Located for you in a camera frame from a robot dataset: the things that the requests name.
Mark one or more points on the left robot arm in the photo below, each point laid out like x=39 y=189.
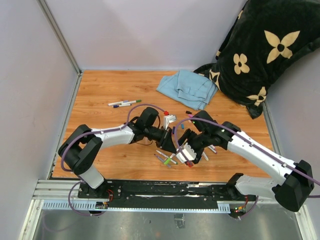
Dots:
x=81 y=148

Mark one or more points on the black floral blanket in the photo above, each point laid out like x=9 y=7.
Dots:
x=267 y=37

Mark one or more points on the navy green marker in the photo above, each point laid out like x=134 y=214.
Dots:
x=127 y=104

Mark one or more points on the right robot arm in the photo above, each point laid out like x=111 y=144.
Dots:
x=289 y=183

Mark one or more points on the aluminium corner post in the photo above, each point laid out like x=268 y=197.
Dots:
x=59 y=35

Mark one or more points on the white slim marker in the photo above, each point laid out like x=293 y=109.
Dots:
x=205 y=156

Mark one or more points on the grey blue cap marker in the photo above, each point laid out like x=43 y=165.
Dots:
x=118 y=103

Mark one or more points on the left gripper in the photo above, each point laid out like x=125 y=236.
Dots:
x=168 y=144

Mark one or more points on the green cap marker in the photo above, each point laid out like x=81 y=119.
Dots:
x=163 y=155

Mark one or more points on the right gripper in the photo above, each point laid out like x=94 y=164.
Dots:
x=188 y=134

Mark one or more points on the light green marker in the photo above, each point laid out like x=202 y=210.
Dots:
x=169 y=159

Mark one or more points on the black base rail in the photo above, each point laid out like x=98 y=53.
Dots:
x=156 y=195

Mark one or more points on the lavender marker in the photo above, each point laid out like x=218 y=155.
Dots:
x=161 y=160

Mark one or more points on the light blue cloth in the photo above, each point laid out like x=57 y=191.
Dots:
x=188 y=88

